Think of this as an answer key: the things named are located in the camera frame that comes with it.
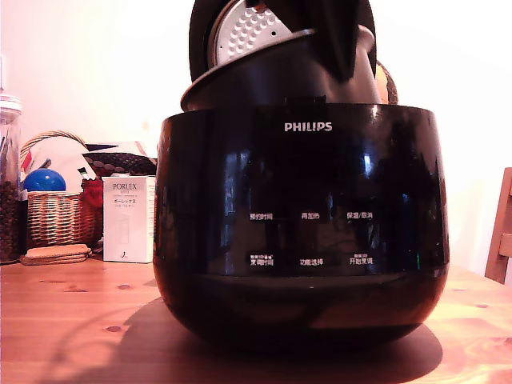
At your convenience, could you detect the white card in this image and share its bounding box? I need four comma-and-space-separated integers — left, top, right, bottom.
22, 137, 98, 183

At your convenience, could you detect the navy and white fabric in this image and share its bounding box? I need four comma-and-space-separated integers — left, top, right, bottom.
83, 140, 158, 158

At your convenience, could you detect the dark slim container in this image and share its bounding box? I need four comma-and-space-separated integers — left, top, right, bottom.
18, 190, 30, 254

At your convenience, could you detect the woven wicker basket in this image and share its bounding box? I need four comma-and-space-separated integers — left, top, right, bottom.
19, 130, 105, 250

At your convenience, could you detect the wooden chair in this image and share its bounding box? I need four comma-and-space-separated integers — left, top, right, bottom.
484, 166, 512, 286

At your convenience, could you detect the white Porlex box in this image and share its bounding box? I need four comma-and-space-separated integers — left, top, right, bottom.
102, 174, 157, 264

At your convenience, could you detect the black rice cooker lid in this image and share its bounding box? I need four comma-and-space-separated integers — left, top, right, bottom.
189, 0, 377, 94

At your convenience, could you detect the cork coaster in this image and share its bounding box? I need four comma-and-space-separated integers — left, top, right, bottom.
19, 252, 94, 266
25, 244, 92, 258

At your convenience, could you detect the black Philips rice cooker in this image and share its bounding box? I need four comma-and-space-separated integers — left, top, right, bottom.
154, 102, 450, 350

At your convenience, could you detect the polka dot fabric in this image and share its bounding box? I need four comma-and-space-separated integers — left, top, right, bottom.
82, 151, 158, 178

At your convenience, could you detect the red knitted item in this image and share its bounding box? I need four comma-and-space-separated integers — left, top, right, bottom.
81, 178, 105, 242

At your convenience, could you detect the glass jar of coffee beans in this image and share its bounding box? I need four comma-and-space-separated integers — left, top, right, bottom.
0, 92, 23, 266

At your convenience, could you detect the dark cooking pot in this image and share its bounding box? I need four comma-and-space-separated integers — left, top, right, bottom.
179, 23, 383, 113

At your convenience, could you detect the blue ball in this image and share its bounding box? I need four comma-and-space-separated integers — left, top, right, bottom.
22, 167, 68, 193

